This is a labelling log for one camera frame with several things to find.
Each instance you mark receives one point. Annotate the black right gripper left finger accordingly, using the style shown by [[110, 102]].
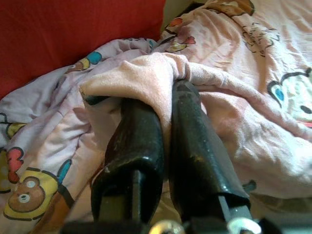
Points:
[[136, 158]]

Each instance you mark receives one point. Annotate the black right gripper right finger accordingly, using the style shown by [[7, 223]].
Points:
[[192, 151]]

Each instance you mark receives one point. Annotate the pink cartoon print blanket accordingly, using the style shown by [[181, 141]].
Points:
[[243, 73]]

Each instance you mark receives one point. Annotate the grey floral bed sheet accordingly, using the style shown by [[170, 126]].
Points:
[[285, 207]]

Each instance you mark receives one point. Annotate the red fabric sofa cover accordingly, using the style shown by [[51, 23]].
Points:
[[73, 29]]

